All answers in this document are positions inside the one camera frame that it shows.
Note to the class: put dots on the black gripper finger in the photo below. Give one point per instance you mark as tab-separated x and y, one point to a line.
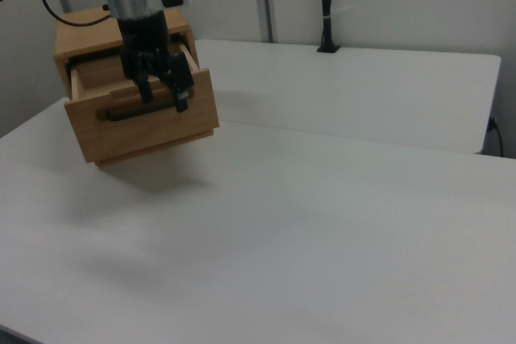
181	78
146	86

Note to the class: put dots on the wooden drawer cabinet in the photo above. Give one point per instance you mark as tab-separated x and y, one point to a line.
80	38

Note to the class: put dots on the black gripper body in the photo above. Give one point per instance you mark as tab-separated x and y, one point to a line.
143	38

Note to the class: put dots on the white zip tie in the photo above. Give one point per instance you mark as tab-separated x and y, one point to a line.
340	10

